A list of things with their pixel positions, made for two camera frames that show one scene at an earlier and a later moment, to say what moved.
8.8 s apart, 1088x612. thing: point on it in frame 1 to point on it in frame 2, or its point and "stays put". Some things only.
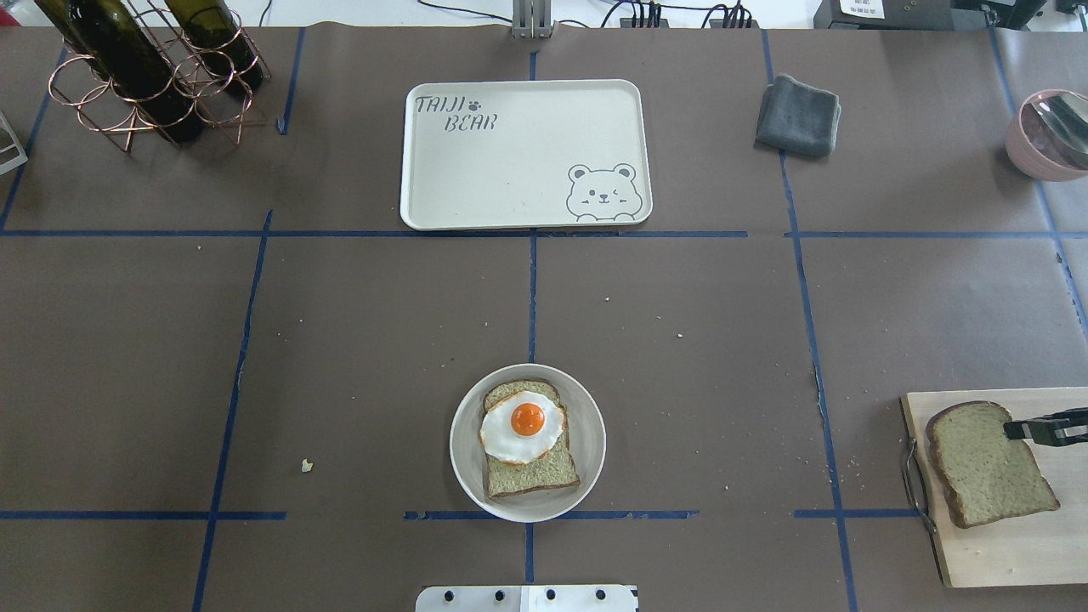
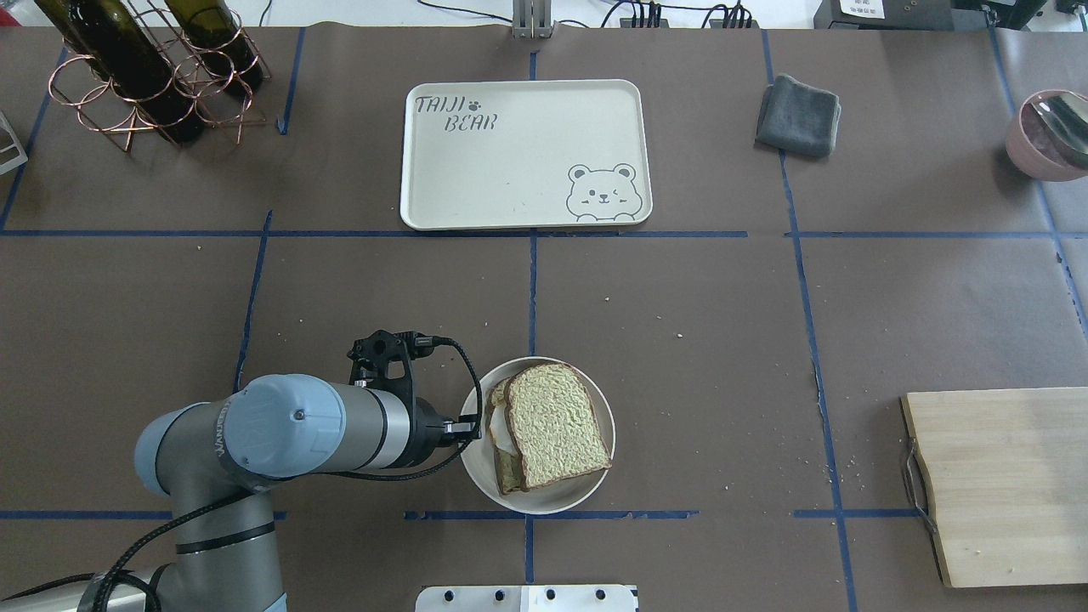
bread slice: [984, 475] to [554, 424]
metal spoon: [1068, 115] stays put
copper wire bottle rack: [145, 77] stays put
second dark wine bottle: [213, 28] stays put
